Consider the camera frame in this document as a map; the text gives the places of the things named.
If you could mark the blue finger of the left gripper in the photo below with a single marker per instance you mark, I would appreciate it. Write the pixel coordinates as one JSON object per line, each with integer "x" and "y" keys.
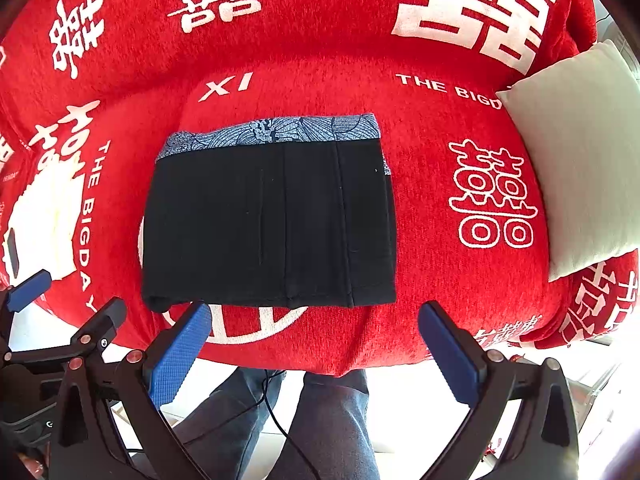
{"x": 94, "y": 336}
{"x": 16, "y": 298}

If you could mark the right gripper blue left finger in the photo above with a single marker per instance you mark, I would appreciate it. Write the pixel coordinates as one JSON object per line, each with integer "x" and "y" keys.
{"x": 85, "y": 442}

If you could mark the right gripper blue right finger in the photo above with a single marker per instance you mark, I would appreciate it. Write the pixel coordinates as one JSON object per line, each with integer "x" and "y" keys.
{"x": 542, "y": 444}

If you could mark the black pants with blue trim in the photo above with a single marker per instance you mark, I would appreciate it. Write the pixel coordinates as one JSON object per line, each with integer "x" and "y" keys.
{"x": 278, "y": 212}

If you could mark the person's left hand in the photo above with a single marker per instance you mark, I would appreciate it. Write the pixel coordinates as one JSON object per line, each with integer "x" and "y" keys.
{"x": 37, "y": 466}

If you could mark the black phone on bed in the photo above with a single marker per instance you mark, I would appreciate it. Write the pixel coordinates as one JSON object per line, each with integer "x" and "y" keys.
{"x": 11, "y": 252}

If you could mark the white bedside furniture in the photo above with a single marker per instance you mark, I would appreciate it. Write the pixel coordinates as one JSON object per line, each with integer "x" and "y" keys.
{"x": 613, "y": 417}

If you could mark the person's left leg in jeans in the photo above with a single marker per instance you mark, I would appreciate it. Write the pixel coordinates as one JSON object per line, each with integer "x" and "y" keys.
{"x": 222, "y": 432}

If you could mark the person's leg in jeans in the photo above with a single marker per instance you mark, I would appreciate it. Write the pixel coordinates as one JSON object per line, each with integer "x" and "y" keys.
{"x": 329, "y": 437}
{"x": 222, "y": 432}

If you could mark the person's right leg in jeans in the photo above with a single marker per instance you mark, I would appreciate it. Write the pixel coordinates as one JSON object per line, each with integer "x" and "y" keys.
{"x": 329, "y": 437}

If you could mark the white pillow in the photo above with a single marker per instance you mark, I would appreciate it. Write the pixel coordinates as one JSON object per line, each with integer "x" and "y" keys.
{"x": 579, "y": 120}

